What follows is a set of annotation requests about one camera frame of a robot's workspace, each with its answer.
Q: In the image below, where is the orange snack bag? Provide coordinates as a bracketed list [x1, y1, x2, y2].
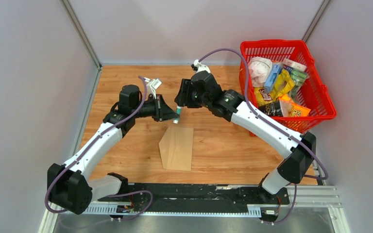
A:
[278, 94, 311, 117]

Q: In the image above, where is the aluminium frame rail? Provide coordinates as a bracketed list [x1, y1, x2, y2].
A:
[38, 184, 351, 233]

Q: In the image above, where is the black snack packet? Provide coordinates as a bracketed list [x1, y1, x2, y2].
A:
[258, 101, 283, 117]

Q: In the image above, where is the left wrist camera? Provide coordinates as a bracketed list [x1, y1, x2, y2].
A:
[143, 77, 162, 99]

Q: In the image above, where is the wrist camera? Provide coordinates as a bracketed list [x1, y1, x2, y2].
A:
[143, 77, 162, 99]
[191, 59, 211, 73]

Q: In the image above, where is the brown paper envelope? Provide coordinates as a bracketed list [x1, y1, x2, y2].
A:
[159, 126, 194, 171]

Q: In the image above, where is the white red small box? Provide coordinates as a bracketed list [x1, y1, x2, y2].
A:
[282, 58, 307, 73]

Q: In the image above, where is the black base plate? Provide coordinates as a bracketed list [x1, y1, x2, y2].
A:
[101, 183, 289, 213]

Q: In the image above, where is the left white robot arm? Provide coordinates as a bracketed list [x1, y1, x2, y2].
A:
[45, 84, 180, 215]

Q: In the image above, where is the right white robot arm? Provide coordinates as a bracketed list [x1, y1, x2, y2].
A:
[174, 71, 316, 203]

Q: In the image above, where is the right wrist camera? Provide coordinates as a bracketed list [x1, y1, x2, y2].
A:
[191, 59, 211, 73]

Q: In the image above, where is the green packet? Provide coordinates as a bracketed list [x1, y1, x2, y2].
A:
[290, 69, 309, 98]

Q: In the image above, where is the white crumpled bag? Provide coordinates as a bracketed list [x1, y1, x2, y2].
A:
[248, 56, 273, 88]

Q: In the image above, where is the blue box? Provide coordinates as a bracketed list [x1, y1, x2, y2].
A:
[263, 63, 282, 94]

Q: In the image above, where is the green white glue stick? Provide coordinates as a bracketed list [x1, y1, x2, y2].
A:
[173, 106, 182, 124]

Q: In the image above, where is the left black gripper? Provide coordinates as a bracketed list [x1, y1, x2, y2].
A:
[132, 94, 179, 122]

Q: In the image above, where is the yellow snack bag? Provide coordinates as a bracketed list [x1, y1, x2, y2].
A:
[270, 69, 295, 101]

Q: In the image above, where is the red plastic basket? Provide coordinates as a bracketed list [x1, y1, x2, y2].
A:
[240, 39, 337, 133]

